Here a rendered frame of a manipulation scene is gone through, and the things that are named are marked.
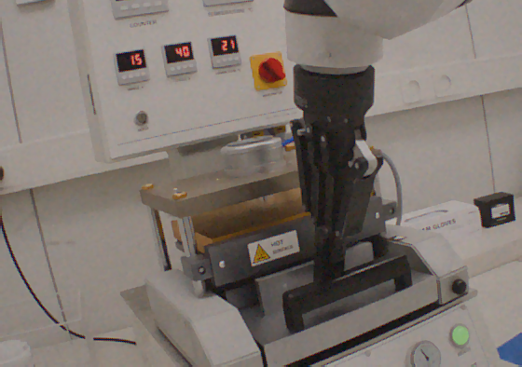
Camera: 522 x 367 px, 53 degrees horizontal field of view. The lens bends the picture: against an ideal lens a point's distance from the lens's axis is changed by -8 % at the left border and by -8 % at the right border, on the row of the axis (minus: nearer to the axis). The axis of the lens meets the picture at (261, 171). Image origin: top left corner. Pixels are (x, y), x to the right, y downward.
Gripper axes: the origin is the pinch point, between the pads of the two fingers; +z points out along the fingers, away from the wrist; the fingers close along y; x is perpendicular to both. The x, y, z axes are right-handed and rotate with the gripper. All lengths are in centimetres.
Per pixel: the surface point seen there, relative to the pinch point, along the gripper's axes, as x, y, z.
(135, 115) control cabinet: -10.9, -32.8, -7.8
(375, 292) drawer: 4.2, 3.1, 4.7
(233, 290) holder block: -8.7, -6.1, 5.5
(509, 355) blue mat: 31.3, 5.6, 27.0
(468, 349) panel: 12.9, 11.0, 11.9
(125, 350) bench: -17, -48, 46
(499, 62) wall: 95, -57, 3
